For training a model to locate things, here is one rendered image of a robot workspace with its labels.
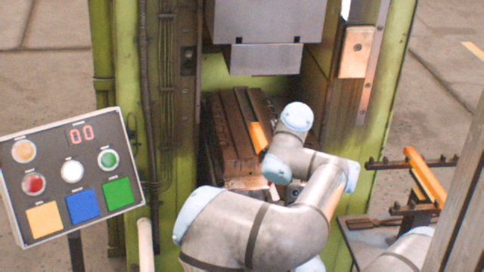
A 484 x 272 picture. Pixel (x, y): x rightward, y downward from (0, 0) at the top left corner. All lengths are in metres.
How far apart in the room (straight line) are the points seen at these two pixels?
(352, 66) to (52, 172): 0.94
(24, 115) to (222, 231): 3.04
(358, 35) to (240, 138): 0.48
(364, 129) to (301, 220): 1.05
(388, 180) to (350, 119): 1.53
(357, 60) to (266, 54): 0.35
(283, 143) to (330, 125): 0.60
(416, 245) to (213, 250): 0.39
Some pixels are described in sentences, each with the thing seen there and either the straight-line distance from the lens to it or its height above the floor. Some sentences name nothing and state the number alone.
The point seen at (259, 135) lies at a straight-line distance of 1.80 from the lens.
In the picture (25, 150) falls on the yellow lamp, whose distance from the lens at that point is 1.49.
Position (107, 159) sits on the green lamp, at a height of 1.09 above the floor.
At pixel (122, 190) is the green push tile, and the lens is 1.57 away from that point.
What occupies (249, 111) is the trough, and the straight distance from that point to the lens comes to 1.97.
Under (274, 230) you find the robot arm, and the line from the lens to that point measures 0.94.
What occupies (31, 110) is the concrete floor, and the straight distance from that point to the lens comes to 3.94.
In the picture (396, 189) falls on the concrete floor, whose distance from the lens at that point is 3.39.
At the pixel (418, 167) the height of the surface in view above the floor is 1.01.
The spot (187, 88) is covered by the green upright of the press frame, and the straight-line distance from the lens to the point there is 1.74.
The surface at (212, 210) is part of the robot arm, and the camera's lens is 0.96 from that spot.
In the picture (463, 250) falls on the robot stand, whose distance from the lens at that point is 0.41.
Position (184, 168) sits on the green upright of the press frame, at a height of 0.85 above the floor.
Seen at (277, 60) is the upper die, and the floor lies 1.32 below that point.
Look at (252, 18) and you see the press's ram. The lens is 1.51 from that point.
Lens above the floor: 2.01
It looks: 33 degrees down
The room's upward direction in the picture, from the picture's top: 4 degrees clockwise
